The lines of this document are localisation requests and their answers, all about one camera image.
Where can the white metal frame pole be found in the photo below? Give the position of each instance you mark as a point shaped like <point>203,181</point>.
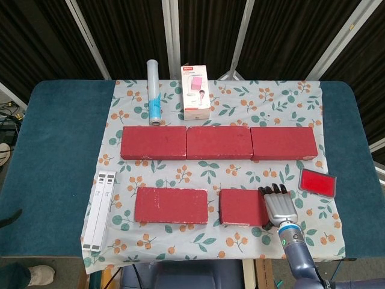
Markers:
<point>337,42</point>
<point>13,93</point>
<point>171,36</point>
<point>90,42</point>
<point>242,39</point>
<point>377,147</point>

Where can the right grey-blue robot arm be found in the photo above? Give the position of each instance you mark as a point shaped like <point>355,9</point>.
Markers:
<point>300,259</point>

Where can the dark trouser leg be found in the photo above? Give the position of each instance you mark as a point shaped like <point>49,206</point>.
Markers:
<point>13,277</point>

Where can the red brick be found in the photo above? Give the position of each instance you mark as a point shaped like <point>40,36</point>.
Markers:
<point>219,141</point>
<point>282,141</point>
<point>240,207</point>
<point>171,204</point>
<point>153,141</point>

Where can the white lamp product box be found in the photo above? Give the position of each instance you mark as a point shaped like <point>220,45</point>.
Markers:
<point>197,102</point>

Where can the white shoe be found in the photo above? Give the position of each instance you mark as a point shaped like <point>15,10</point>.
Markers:
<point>3,153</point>
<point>42,274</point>

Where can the floral print tablecloth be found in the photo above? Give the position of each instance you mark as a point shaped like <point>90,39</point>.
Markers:
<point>210,177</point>

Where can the grey-blue robot torso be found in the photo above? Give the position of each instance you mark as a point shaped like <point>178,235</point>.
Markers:
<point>180,277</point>

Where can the red pad in grey frame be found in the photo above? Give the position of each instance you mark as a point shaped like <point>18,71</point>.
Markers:
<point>317,183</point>

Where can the teal felt table cover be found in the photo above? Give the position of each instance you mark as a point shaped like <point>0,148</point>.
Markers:
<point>60,150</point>

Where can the clear cling film roll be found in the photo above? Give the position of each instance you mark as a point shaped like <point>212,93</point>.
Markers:
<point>155,96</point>

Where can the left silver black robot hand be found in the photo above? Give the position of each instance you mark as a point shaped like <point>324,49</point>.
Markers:
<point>9,217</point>

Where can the brown cardboard piece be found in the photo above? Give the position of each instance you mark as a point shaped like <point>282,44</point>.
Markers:
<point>263,275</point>

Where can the white folding stand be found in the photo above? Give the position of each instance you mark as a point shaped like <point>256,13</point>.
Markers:
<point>99,210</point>

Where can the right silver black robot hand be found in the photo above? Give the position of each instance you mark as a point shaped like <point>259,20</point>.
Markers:
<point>281,207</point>

